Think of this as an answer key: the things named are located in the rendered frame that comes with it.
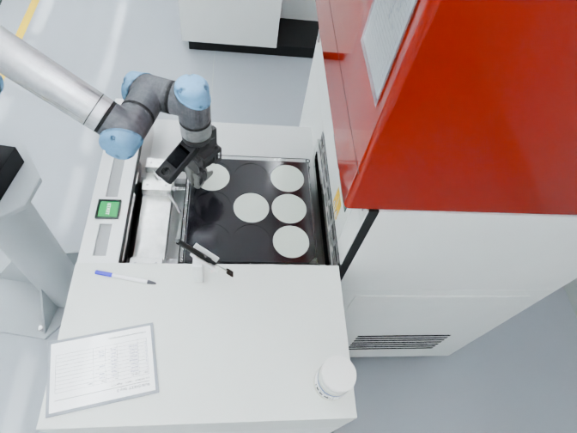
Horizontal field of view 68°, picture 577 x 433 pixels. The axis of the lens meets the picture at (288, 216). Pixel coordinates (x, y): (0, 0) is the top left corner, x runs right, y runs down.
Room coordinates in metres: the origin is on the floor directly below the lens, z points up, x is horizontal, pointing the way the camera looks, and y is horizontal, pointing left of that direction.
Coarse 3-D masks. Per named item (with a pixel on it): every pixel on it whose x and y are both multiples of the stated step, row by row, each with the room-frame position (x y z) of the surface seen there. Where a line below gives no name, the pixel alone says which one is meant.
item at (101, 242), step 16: (112, 160) 0.68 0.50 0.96; (128, 160) 0.69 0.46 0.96; (112, 176) 0.63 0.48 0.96; (128, 176) 0.64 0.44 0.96; (96, 192) 0.56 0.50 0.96; (112, 192) 0.58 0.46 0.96; (128, 192) 0.59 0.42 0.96; (96, 224) 0.48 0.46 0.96; (112, 224) 0.49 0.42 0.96; (96, 240) 0.44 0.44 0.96; (112, 240) 0.44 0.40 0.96; (80, 256) 0.39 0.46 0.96; (96, 256) 0.39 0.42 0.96; (112, 256) 0.40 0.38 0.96
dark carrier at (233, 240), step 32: (224, 160) 0.81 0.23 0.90; (192, 192) 0.67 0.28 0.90; (224, 192) 0.70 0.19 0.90; (256, 192) 0.72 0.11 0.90; (288, 192) 0.75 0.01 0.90; (192, 224) 0.57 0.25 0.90; (224, 224) 0.59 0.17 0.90; (256, 224) 0.62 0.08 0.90; (288, 224) 0.64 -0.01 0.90; (224, 256) 0.50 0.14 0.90; (256, 256) 0.52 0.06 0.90
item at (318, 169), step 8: (320, 144) 0.92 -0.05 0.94; (320, 152) 0.89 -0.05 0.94; (320, 160) 0.86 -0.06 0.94; (320, 168) 0.83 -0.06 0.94; (320, 176) 0.81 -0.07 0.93; (320, 184) 0.79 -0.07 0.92; (320, 192) 0.79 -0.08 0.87; (320, 200) 0.77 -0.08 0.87; (320, 208) 0.74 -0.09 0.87; (328, 208) 0.69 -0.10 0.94; (320, 216) 0.71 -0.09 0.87; (328, 216) 0.67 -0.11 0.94; (320, 224) 0.68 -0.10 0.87; (328, 224) 0.64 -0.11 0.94; (320, 232) 0.66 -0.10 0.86; (328, 232) 0.62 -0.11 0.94; (320, 240) 0.65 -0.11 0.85; (328, 240) 0.60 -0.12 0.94; (328, 248) 0.58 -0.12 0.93; (328, 256) 0.56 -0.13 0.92; (328, 264) 0.56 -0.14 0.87
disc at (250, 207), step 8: (240, 200) 0.68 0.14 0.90; (248, 200) 0.69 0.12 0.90; (256, 200) 0.69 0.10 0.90; (264, 200) 0.70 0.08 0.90; (240, 208) 0.66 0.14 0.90; (248, 208) 0.66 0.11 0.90; (256, 208) 0.67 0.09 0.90; (264, 208) 0.67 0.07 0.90; (240, 216) 0.63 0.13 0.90; (248, 216) 0.63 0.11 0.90; (256, 216) 0.64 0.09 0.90; (264, 216) 0.65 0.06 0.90
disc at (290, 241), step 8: (280, 232) 0.61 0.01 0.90; (288, 232) 0.62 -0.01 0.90; (296, 232) 0.62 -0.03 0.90; (304, 232) 0.63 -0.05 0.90; (280, 240) 0.59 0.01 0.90; (288, 240) 0.59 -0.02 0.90; (296, 240) 0.60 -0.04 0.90; (304, 240) 0.60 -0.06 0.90; (280, 248) 0.56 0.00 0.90; (288, 248) 0.57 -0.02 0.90; (296, 248) 0.57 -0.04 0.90; (304, 248) 0.58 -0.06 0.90; (288, 256) 0.54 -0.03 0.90; (296, 256) 0.55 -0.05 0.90
